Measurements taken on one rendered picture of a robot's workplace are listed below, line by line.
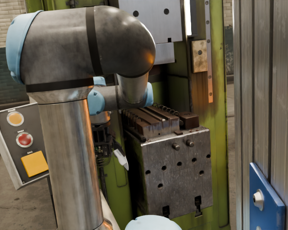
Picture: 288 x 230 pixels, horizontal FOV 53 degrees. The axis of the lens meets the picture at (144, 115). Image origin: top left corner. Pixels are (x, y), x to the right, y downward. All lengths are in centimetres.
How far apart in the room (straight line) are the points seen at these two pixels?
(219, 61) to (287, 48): 155
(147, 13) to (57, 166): 100
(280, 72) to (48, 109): 38
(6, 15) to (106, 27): 711
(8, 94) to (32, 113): 650
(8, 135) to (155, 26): 78
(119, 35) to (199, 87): 125
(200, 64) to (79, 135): 122
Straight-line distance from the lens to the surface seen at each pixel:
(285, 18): 21
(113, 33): 47
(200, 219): 173
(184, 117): 152
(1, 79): 765
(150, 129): 144
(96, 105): 85
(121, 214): 174
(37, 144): 114
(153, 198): 152
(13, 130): 114
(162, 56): 141
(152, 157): 142
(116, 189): 166
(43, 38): 49
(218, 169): 193
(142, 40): 51
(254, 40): 29
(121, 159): 105
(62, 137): 51
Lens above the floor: 140
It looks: 15 degrees down
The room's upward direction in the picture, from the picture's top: 6 degrees counter-clockwise
